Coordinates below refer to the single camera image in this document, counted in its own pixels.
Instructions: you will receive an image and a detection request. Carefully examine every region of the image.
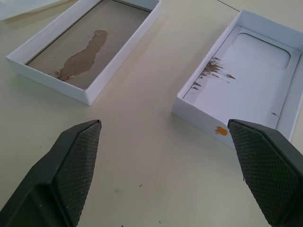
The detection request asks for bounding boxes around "white cardboard box tray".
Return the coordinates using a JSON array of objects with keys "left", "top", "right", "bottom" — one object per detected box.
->
[{"left": 5, "top": 0, "right": 162, "bottom": 106}]

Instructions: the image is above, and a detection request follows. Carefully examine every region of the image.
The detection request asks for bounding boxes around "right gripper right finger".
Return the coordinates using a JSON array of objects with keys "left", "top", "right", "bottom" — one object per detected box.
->
[{"left": 227, "top": 118, "right": 303, "bottom": 227}]

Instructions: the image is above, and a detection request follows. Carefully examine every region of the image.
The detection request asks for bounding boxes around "orange phone box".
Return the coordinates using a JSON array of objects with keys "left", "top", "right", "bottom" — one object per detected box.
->
[{"left": 171, "top": 9, "right": 303, "bottom": 152}]

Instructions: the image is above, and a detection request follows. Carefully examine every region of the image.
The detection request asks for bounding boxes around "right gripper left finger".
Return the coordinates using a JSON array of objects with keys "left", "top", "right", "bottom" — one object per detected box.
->
[{"left": 0, "top": 119, "right": 103, "bottom": 227}]

